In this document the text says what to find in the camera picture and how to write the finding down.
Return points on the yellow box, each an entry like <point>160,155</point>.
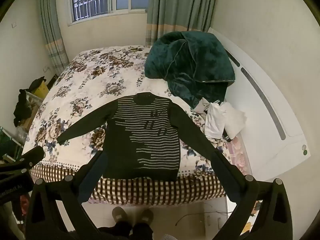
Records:
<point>41,91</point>

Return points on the black cloth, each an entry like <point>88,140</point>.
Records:
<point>36,82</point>

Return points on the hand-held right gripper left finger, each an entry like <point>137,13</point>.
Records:
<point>93,177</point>

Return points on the person's left slipper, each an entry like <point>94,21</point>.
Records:
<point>118,214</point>

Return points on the person's right slipper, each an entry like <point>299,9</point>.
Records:
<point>146,215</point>

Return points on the white garment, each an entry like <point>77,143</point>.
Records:
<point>215,122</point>

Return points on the green curtain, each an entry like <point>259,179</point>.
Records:
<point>180,7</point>
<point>51,30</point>

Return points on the floral bedspread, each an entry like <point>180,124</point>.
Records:
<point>95,75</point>

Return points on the black striped sweater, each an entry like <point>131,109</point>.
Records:
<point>140,140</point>

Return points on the person's leg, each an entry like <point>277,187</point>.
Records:
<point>142,231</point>
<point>116,231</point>

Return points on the person's slipper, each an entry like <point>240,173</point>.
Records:
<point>146,215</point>
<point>118,214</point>

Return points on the white folded cloth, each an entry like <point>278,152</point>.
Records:
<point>235,120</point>

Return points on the dark green plush blanket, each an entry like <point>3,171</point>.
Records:
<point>197,60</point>

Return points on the person's left leg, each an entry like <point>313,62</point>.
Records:
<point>116,231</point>

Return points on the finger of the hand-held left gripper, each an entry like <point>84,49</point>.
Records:
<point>27,158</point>

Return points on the pink floral pillow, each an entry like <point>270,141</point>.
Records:
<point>238,155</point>

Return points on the white bed headboard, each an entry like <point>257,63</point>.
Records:
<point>265,120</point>

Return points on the person's right leg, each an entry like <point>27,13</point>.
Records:
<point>142,231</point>

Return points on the dark hanging clothes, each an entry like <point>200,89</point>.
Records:
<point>22,105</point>

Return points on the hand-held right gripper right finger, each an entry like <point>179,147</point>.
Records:
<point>226,177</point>

